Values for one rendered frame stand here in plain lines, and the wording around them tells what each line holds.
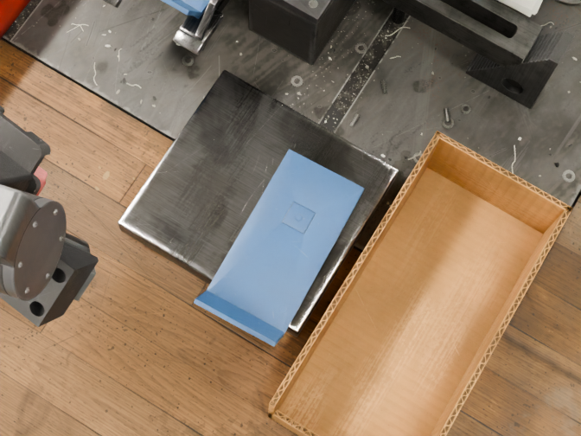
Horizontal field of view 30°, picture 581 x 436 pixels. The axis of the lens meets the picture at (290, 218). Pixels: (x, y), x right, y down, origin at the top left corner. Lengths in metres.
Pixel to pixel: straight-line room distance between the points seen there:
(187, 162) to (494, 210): 0.26
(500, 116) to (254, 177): 0.22
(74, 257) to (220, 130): 0.28
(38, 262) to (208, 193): 0.30
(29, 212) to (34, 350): 0.32
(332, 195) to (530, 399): 0.23
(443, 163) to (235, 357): 0.23
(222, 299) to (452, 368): 0.19
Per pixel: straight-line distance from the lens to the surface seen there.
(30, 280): 0.61
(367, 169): 0.89
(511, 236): 0.91
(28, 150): 0.70
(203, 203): 0.88
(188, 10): 0.84
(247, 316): 0.84
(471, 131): 0.94
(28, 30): 0.98
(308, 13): 0.87
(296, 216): 0.87
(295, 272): 0.86
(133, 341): 0.87
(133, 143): 0.92
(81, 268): 0.65
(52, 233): 0.61
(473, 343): 0.88
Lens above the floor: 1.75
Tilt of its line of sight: 72 degrees down
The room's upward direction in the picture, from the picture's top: 6 degrees clockwise
